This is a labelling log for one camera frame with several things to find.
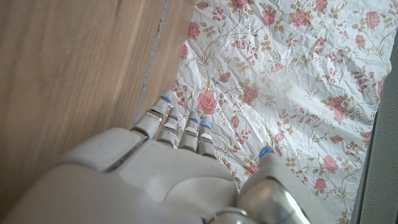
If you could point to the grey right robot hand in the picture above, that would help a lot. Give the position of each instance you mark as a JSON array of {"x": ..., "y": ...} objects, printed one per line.
[{"x": 161, "y": 180}]

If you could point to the floral print backdrop cloth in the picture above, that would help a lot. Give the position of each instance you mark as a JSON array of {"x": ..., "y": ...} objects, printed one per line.
[{"x": 280, "y": 62}]

